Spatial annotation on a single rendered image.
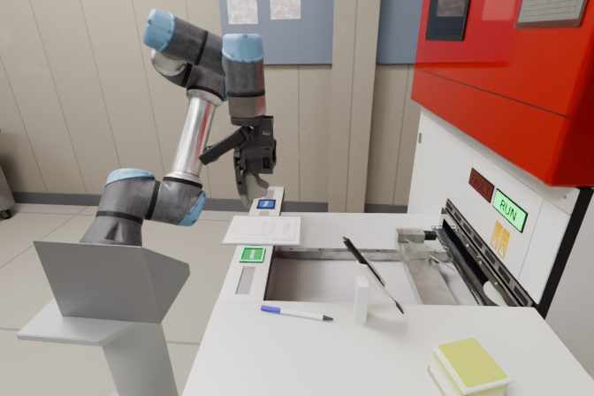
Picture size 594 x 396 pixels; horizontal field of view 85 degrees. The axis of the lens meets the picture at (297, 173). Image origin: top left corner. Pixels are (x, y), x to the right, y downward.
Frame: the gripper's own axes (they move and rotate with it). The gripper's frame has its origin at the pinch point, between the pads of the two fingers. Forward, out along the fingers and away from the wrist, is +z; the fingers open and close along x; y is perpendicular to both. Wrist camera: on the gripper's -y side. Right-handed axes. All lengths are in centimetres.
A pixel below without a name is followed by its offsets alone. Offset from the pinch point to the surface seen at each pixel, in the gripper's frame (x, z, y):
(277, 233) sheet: 9.3, 14.4, 5.9
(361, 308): -20.0, 10.8, 24.2
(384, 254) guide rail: 17.0, 26.2, 37.4
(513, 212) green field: -2, 0, 58
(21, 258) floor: 118, 111, -194
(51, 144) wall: 200, 51, -215
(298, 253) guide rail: 17.0, 26.4, 11.2
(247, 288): -10.8, 15.1, 1.4
